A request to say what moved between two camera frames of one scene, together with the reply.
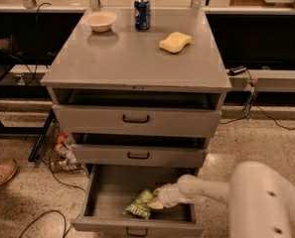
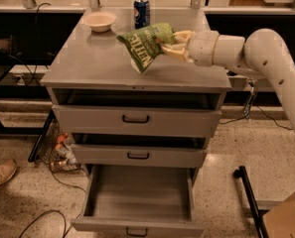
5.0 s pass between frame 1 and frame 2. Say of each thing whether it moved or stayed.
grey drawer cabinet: stayed
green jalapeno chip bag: moved
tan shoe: stayed
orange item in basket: stayed
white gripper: moved
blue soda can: stayed
